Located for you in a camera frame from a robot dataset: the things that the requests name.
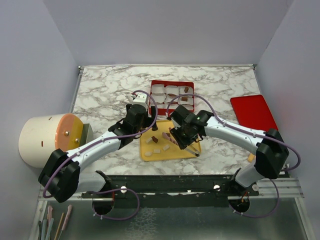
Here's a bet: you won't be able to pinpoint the pink silicone tongs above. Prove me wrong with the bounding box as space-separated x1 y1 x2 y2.
161 132 201 158

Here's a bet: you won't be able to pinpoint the brown bar chocolate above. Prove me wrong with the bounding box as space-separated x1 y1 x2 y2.
151 136 159 143

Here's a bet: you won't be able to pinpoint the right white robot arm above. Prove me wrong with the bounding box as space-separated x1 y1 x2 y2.
169 105 289 196

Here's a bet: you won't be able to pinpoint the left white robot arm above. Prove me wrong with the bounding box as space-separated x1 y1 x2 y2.
38 104 158 203

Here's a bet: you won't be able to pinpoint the dark heart chocolate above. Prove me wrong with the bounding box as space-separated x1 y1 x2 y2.
151 126 158 132

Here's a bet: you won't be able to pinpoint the white chocolate left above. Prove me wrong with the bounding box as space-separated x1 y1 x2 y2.
145 137 153 144

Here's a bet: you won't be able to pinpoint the white chocolate centre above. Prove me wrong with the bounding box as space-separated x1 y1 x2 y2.
162 144 170 151

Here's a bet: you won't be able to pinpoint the white chocolate bottom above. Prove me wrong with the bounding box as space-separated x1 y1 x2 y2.
153 149 161 154

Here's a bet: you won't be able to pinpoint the white round chocolate bottom-left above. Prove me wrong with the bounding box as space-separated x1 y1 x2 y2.
144 151 153 157

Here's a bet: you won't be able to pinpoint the red chocolate box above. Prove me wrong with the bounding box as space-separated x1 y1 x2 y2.
150 80 195 116

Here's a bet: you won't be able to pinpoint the yellow tray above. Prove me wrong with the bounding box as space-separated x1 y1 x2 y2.
139 120 202 162

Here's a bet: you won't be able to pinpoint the red box lid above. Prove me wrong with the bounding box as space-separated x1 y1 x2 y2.
230 94 278 132

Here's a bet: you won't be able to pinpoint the yellow stick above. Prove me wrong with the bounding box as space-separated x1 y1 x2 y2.
247 154 256 162

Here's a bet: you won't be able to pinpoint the white cylinder with orange disc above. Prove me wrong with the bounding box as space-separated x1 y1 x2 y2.
18 113 94 169

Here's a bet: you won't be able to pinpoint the pink stick on floor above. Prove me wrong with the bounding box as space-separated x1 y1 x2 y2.
61 204 73 231

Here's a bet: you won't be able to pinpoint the grey sticks on floor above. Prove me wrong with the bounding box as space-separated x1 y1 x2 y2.
38 205 54 240

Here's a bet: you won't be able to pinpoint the wooden stick on floor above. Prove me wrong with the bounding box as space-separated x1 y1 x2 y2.
54 212 65 240

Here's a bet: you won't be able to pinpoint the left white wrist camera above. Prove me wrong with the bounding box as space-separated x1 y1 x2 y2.
132 93 148 108

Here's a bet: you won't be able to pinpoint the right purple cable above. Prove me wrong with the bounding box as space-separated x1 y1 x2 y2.
165 93 301 220

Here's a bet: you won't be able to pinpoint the purple cable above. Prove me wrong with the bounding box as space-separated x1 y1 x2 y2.
165 93 301 220
42 90 159 221

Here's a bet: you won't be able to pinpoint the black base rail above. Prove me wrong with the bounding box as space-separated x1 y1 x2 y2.
81 174 259 209

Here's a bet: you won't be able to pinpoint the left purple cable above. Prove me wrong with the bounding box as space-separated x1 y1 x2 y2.
42 90 159 221

